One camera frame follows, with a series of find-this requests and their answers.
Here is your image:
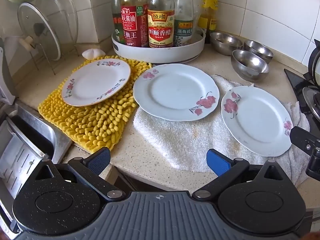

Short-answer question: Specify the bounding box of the white rimmed glass lid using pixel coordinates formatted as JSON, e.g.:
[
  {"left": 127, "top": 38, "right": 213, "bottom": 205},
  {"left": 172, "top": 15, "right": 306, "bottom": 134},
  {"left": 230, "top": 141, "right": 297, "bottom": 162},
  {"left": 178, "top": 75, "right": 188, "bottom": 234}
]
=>
[{"left": 17, "top": 2, "right": 62, "bottom": 61}]

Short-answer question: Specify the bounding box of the black gas stove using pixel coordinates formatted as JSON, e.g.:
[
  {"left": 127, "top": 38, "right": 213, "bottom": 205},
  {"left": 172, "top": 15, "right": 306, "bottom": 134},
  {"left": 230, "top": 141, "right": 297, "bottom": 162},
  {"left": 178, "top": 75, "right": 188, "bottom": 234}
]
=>
[{"left": 284, "top": 69, "right": 320, "bottom": 120}]

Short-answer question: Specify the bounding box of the green label clear bottle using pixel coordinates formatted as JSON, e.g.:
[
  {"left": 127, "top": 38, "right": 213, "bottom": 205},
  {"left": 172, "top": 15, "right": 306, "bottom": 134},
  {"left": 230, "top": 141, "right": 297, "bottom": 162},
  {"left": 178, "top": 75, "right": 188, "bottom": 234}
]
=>
[{"left": 173, "top": 0, "right": 195, "bottom": 48}]

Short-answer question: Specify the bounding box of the stainless steel bowl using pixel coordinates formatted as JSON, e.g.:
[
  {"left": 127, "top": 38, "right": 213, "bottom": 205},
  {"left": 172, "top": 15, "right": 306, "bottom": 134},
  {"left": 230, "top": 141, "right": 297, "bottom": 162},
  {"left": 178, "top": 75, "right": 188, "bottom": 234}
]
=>
[
  {"left": 230, "top": 49, "right": 270, "bottom": 82},
  {"left": 209, "top": 32, "right": 243, "bottom": 56},
  {"left": 244, "top": 40, "right": 274, "bottom": 64}
]

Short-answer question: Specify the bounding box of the white towel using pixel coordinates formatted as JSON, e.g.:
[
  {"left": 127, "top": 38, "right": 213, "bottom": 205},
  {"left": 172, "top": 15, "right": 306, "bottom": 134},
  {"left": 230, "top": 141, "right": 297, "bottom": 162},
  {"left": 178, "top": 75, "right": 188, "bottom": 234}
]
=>
[{"left": 132, "top": 74, "right": 310, "bottom": 188}]

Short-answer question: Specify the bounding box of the black pot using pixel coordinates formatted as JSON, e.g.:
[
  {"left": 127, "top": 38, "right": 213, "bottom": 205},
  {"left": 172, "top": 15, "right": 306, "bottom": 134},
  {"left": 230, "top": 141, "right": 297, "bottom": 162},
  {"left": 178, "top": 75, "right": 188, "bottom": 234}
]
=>
[{"left": 307, "top": 39, "right": 320, "bottom": 88}]

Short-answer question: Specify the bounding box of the small white lumpy object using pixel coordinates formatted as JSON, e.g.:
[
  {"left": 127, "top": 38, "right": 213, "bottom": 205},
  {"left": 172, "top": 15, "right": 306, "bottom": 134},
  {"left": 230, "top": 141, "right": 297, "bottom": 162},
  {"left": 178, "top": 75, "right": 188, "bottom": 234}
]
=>
[{"left": 82, "top": 48, "right": 107, "bottom": 60}]

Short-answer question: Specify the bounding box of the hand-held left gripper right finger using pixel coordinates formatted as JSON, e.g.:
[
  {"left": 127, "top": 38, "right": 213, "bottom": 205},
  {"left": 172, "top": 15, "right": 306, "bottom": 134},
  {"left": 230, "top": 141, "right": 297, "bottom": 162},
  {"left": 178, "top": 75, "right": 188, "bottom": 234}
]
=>
[{"left": 191, "top": 149, "right": 285, "bottom": 202}]

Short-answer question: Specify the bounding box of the wire lid rack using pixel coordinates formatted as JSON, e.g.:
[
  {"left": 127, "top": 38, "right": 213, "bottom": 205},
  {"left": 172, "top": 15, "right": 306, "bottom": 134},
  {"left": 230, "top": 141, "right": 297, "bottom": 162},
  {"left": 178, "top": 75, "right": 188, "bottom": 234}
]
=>
[{"left": 25, "top": 10, "right": 81, "bottom": 76}]

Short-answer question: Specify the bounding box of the red label soy sauce bottle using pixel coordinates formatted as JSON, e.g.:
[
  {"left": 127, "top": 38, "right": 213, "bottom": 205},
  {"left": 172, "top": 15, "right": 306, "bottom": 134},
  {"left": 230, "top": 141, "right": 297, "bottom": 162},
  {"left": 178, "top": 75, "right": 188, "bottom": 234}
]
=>
[{"left": 120, "top": 0, "right": 149, "bottom": 48}]

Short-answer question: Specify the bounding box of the yellow chenille mat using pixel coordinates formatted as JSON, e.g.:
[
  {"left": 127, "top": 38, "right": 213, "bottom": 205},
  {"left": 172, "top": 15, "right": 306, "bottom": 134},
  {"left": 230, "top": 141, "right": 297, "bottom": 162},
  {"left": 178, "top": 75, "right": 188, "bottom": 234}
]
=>
[{"left": 37, "top": 55, "right": 153, "bottom": 153}]

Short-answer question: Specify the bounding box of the large red flower plate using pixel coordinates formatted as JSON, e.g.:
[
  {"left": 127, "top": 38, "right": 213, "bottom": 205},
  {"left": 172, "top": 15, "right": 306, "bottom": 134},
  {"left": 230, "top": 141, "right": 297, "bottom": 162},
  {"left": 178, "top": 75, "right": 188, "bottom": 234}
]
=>
[{"left": 133, "top": 64, "right": 220, "bottom": 122}]

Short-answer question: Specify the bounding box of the yellow red label vinegar bottle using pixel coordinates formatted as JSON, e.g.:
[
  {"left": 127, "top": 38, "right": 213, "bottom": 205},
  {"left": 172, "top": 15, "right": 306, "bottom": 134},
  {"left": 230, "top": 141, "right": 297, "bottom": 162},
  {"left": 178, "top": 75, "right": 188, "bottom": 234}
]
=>
[{"left": 147, "top": 0, "right": 175, "bottom": 48}]

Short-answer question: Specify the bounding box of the stainless steel sink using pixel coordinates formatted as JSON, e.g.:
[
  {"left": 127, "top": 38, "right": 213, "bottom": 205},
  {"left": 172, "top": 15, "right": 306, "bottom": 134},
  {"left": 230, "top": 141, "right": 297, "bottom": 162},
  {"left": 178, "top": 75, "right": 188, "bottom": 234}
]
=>
[{"left": 0, "top": 100, "right": 73, "bottom": 205}]

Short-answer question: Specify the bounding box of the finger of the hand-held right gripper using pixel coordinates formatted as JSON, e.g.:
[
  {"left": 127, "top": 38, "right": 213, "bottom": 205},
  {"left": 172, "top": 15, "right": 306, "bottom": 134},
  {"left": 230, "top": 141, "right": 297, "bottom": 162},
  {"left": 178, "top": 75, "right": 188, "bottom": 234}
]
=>
[{"left": 291, "top": 126, "right": 320, "bottom": 157}]

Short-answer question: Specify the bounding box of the oval red flower plate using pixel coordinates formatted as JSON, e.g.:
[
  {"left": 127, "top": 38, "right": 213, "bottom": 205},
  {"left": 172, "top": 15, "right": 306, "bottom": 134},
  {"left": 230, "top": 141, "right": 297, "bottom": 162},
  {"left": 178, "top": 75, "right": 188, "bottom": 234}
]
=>
[{"left": 221, "top": 86, "right": 293, "bottom": 157}]

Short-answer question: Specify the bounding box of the green red label bottle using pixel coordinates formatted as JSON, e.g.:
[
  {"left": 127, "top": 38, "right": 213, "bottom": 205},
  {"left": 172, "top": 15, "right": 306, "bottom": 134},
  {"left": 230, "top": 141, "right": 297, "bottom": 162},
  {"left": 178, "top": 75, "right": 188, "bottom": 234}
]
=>
[{"left": 112, "top": 0, "right": 125, "bottom": 43}]

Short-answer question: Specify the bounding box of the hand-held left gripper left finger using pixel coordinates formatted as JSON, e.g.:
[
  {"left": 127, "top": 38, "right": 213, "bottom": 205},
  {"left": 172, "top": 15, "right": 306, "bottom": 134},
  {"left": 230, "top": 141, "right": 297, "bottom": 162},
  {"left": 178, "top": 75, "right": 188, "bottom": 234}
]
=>
[{"left": 35, "top": 147, "right": 125, "bottom": 202}]

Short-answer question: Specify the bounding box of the white round turntable tray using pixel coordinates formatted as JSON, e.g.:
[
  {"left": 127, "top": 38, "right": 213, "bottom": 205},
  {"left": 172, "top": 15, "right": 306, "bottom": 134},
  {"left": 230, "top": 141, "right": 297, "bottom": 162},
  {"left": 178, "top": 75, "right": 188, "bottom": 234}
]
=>
[{"left": 111, "top": 27, "right": 206, "bottom": 64}]

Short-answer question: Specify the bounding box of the clear glass lid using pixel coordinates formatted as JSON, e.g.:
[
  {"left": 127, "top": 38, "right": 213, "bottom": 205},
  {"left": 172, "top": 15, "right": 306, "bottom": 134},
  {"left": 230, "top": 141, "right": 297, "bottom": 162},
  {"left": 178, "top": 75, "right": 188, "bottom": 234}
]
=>
[{"left": 37, "top": 0, "right": 79, "bottom": 53}]

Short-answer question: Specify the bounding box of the yellow green label bottle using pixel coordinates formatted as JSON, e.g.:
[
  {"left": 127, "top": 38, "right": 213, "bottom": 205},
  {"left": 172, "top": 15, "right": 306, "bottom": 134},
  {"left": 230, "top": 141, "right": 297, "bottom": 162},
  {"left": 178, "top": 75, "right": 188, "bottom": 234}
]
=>
[{"left": 199, "top": 0, "right": 218, "bottom": 34}]

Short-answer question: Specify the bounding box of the steel pot rim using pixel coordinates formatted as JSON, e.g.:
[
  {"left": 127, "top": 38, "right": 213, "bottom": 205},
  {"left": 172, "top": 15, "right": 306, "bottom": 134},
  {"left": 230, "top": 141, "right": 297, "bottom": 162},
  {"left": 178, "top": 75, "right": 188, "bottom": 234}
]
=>
[{"left": 302, "top": 86, "right": 320, "bottom": 121}]

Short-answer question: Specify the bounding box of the small floral rimmed plate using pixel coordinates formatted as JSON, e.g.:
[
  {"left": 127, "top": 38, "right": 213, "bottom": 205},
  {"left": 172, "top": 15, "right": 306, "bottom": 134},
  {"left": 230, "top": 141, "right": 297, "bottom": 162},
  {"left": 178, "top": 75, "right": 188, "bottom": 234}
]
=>
[{"left": 61, "top": 58, "right": 132, "bottom": 107}]

